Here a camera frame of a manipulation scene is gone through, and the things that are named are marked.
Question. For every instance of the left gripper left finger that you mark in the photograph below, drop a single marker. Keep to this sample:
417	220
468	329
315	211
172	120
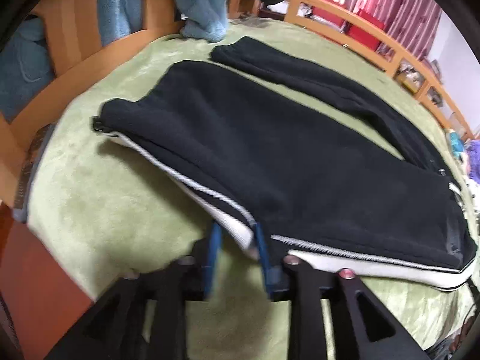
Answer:
142	316

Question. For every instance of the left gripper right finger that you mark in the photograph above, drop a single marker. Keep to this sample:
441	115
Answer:
363	328

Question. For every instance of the green bed blanket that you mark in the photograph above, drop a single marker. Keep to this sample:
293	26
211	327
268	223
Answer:
100	208

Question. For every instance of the teal patterned cloth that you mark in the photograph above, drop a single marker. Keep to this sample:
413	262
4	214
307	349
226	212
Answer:
456	146

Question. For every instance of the purple plush toy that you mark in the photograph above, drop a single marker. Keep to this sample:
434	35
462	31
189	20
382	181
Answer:
473	152

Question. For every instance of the red chair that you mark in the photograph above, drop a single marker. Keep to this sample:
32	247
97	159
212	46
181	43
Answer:
335	22

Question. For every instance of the light blue fleece garment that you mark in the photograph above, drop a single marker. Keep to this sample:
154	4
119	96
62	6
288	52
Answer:
205	19

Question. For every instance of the wooden bed frame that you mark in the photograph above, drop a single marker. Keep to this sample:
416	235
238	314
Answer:
80	60

